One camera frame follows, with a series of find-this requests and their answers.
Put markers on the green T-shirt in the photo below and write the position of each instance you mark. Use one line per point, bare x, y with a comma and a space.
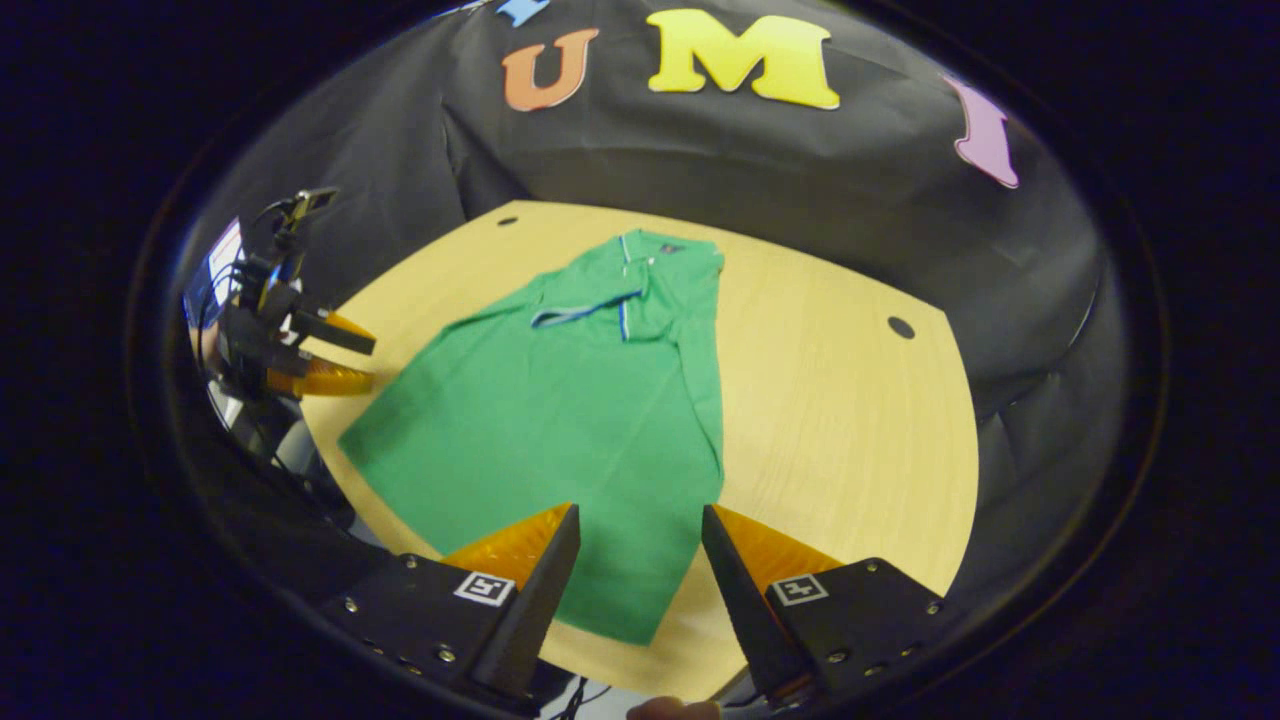
560, 430

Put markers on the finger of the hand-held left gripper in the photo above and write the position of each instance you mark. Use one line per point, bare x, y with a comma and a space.
335, 332
325, 380

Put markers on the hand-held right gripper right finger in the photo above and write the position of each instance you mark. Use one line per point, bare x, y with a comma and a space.
745, 610

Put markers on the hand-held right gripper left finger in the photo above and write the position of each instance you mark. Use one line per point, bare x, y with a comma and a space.
535, 620

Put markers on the black backdrop cloth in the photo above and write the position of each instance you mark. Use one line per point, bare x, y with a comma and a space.
800, 170

